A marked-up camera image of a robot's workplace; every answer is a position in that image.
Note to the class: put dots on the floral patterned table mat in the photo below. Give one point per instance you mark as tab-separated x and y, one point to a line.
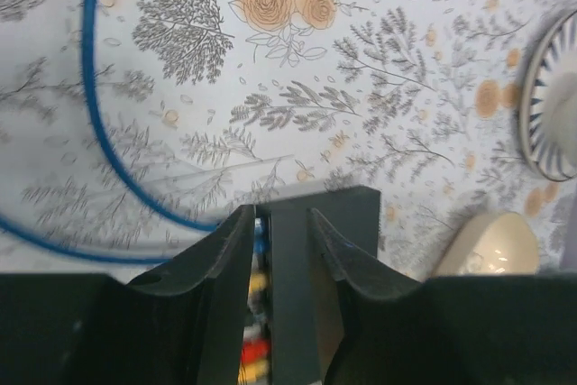
212	104

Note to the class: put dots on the small cream dish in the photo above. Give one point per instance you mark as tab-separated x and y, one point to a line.
491	244

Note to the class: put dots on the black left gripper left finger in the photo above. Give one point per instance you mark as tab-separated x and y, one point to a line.
199	301

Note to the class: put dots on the black network switch box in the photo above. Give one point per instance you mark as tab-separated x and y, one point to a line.
353	212

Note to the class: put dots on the blue striped white plate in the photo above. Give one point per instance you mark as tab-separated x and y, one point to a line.
548	95

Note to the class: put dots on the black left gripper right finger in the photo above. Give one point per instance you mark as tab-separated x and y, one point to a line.
356	325

